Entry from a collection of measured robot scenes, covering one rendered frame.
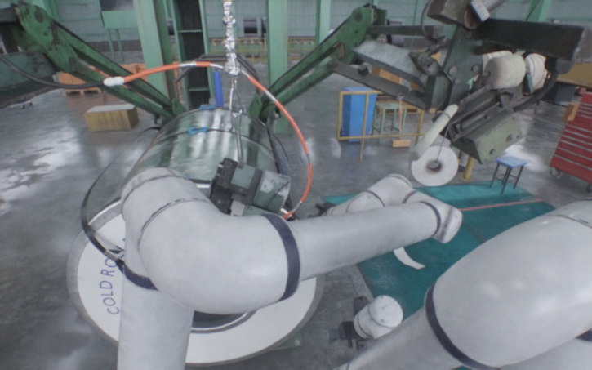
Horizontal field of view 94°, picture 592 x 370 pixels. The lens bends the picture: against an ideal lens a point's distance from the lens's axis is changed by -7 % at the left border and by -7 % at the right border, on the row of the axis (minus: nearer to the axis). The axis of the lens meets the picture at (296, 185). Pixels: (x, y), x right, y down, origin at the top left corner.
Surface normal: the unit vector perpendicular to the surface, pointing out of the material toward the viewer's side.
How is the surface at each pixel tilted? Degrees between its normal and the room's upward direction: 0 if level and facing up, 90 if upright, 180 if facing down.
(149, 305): 81
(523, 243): 30
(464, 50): 89
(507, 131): 89
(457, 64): 89
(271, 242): 40
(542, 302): 61
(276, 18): 90
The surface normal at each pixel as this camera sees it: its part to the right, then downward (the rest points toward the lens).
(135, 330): -0.14, 0.25
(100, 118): 0.16, 0.47
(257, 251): 0.48, -0.46
